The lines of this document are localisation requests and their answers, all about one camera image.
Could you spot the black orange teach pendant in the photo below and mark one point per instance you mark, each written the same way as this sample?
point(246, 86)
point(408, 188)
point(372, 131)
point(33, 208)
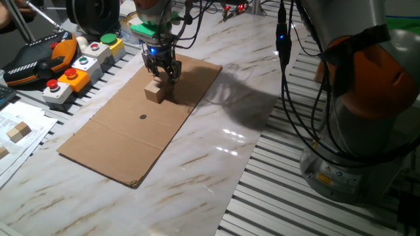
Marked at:
point(36, 62)

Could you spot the black keyboard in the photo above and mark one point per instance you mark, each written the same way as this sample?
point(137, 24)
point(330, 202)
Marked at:
point(6, 95)

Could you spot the white round object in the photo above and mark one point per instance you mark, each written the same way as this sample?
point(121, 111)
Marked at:
point(82, 42)

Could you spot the thin silver rod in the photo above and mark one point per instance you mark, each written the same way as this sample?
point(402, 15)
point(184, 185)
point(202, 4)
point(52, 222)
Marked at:
point(42, 14)

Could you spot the person hand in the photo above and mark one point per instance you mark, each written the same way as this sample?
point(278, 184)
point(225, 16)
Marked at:
point(28, 12)

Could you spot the brown cardboard sheet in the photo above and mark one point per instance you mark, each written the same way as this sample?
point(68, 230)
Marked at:
point(131, 137)

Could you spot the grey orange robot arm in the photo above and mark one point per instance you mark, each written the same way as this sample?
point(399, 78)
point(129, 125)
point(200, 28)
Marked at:
point(370, 82)

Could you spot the orange box red button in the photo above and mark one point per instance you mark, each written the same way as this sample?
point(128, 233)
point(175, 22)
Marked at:
point(77, 82)

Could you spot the slanted aluminium post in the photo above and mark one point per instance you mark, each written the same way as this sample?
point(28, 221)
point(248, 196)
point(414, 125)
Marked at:
point(257, 6)

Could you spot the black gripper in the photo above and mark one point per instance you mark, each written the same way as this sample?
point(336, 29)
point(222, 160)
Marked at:
point(160, 54)

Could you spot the white flat box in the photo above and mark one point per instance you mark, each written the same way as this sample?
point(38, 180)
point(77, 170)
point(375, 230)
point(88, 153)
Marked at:
point(127, 7)

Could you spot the cardboard box white label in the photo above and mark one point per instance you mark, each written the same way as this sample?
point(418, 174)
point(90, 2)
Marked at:
point(128, 24)

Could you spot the small pale wooden cube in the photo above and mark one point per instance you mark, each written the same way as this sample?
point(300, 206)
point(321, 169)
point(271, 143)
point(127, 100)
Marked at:
point(14, 135)

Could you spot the white box green button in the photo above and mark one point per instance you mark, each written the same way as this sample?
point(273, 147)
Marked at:
point(88, 67)

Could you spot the dark slanted metal bar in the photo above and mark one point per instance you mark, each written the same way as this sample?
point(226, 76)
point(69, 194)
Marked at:
point(20, 23)

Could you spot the small brown wooden cube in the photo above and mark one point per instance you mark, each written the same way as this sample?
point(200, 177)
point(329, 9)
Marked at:
point(24, 128)

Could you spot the black connector blue light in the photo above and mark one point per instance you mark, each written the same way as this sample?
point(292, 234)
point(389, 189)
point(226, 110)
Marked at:
point(283, 42)

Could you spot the black filament spool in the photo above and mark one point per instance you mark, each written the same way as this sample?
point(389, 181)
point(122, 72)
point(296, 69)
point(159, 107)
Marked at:
point(93, 14)

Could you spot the marble pattern sheet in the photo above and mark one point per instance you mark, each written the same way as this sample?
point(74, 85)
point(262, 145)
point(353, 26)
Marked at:
point(203, 183)

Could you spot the white box red mushroom button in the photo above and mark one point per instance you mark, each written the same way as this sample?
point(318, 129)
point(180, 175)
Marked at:
point(57, 93)

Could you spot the printed paper sheets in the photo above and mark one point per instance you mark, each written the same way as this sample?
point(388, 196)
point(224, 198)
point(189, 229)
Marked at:
point(23, 154)

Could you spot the white box small red button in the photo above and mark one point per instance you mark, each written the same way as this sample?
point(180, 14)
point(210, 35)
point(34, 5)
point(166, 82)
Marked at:
point(98, 52)

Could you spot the yellow box green mushroom button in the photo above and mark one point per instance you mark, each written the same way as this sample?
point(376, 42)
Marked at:
point(116, 47)

